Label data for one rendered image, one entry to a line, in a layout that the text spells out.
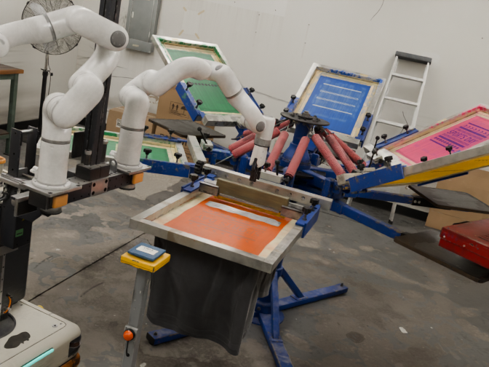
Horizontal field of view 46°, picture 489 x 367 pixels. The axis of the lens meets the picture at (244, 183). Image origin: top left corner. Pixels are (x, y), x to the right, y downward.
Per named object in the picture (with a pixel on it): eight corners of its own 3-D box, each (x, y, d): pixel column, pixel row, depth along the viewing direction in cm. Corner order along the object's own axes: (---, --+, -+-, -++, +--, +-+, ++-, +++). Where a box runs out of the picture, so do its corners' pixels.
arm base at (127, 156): (99, 161, 234) (104, 124, 230) (118, 156, 245) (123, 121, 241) (130, 171, 229) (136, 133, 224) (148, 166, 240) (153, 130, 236)
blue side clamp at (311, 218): (303, 238, 251) (306, 223, 249) (292, 235, 253) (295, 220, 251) (317, 220, 279) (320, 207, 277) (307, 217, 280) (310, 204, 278)
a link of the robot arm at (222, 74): (188, 69, 230) (176, 63, 242) (215, 110, 241) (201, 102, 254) (220, 45, 232) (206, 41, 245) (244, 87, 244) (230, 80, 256)
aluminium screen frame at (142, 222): (270, 274, 207) (272, 264, 205) (128, 227, 222) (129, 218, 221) (316, 217, 279) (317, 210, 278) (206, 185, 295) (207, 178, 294)
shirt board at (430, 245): (515, 282, 271) (521, 266, 269) (475, 297, 244) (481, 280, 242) (311, 186, 364) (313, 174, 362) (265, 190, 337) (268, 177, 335)
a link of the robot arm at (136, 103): (124, 130, 225) (129, 90, 221) (116, 122, 236) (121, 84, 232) (148, 132, 230) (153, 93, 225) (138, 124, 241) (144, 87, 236)
